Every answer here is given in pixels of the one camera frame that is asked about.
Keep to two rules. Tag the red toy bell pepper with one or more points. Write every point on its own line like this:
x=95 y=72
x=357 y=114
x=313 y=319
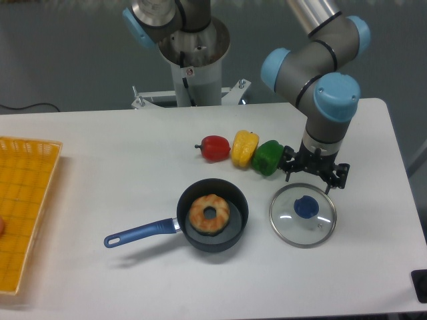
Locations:
x=214 y=148

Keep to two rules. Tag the yellow toy bell pepper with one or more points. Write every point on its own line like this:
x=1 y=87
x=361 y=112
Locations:
x=244 y=146

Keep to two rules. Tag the black device at table edge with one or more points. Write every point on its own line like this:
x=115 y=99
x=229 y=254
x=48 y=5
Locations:
x=419 y=279

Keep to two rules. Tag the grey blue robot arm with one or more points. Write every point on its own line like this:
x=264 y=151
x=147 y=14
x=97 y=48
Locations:
x=309 y=78

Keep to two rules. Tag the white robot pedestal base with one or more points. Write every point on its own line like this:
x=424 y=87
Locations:
x=195 y=60

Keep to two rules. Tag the green toy bell pepper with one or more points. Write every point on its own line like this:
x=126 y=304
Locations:
x=266 y=158

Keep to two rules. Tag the glazed toy donut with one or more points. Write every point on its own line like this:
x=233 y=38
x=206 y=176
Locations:
x=209 y=214

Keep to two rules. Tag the yellow woven basket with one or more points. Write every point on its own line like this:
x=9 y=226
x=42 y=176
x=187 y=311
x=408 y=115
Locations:
x=27 y=168

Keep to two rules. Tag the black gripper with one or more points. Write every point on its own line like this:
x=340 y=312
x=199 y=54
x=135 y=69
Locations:
x=315 y=162

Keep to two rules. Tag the dark saucepan blue handle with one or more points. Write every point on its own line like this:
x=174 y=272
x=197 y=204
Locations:
x=208 y=243

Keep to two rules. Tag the glass pot lid blue knob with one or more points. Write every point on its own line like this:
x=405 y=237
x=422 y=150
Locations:
x=302 y=215

